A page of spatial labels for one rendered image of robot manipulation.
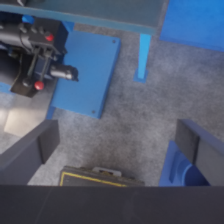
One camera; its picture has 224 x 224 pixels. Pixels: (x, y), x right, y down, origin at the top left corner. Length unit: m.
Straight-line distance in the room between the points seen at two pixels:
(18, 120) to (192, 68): 1.81
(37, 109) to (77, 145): 0.54
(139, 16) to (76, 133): 1.30
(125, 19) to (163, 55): 1.18
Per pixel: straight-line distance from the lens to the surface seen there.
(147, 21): 0.62
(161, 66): 1.72
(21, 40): 0.85
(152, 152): 1.58
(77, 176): 1.37
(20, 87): 1.37
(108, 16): 0.65
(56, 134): 0.16
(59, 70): 1.24
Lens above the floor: 1.56
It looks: 79 degrees down
